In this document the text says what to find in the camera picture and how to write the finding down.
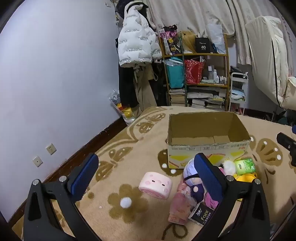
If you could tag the narrow stack of books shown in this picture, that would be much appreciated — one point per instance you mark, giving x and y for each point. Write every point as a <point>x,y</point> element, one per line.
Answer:
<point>177,97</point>

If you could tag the green tissue packet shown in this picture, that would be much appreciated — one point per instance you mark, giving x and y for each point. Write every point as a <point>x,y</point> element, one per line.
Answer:
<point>245,165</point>

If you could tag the yellow frame shelf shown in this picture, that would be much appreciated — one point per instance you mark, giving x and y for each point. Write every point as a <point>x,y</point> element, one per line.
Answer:
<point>203,54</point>

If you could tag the pink fluffy cloth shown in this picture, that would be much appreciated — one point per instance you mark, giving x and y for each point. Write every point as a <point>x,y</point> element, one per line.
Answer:
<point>179,208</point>

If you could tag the wide pile of books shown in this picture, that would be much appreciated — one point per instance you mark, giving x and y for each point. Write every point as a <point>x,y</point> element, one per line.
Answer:
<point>205,99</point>

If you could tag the white puffer jacket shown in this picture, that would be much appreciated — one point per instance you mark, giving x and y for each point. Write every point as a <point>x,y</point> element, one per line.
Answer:
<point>134,41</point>

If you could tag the red patterned bag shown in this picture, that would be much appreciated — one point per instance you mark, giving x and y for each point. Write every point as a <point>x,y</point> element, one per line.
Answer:
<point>193,73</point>

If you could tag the white trolley cart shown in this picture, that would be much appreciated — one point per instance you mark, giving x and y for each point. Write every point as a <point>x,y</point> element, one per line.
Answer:
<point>245,80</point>

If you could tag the white floral curtain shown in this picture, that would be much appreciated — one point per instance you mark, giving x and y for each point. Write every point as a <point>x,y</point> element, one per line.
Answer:
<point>196,14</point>

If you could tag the clear plastic bag of items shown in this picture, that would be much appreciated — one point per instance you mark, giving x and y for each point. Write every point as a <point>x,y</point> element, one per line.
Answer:
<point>124,113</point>

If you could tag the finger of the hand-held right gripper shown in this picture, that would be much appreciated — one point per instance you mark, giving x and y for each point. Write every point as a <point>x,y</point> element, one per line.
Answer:
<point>294,129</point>
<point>288,144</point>

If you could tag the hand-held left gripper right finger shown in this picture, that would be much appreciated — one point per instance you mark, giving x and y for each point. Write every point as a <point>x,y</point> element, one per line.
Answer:
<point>208,178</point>

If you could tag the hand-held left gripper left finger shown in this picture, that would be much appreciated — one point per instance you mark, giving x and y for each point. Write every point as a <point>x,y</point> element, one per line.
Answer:
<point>85,176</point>

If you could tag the cardboard box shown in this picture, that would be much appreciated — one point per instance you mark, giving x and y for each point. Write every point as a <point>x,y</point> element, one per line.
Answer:
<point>180,150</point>

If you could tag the pink pig plush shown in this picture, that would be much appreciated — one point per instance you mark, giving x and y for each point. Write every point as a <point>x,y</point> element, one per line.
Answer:
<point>155,184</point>

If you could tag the white wall socket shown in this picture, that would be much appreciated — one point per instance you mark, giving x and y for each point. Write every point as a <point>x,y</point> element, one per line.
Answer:
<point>51,149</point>
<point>37,161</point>

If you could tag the black box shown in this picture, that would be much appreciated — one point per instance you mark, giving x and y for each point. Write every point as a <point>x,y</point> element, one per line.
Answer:
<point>202,45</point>

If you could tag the black hanging garment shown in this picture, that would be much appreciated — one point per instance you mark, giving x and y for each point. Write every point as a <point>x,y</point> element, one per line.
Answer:
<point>126,88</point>

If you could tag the white fluffy pompom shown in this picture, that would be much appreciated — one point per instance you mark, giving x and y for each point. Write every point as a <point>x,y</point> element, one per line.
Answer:
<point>229,168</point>

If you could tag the purple-haired plush doll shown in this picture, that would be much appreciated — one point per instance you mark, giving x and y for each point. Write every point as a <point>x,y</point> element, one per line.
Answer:
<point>190,170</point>

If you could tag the blonde wig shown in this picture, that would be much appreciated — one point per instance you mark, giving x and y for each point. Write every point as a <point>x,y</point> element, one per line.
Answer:
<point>188,41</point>

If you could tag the beige hanging trousers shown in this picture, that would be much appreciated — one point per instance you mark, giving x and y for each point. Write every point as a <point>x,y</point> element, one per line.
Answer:
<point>145,97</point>

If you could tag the teal bag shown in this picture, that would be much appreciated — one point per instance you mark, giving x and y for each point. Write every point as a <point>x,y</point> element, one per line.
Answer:
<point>175,74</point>

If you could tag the yellow bear plush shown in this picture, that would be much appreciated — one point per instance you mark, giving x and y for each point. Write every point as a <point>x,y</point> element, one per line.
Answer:
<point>245,178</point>

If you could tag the white bedding cover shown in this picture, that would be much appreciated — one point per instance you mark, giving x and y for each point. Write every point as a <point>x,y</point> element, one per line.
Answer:
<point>263,58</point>

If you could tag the row of cosmetic bottles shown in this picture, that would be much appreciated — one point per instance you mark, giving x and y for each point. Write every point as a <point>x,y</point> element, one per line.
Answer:
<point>217,77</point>

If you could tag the printed black pink bag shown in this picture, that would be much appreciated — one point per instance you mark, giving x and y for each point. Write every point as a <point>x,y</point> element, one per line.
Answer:
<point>172,44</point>

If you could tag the beige patterned rug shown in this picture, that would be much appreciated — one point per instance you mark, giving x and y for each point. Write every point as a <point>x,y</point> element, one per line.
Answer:
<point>129,157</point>

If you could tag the black tissue packet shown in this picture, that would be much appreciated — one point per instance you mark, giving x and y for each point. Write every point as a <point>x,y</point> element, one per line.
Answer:
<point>201,215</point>

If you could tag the clear plastic wrap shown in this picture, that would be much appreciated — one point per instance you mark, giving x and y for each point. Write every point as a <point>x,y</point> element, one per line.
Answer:
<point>216,34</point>

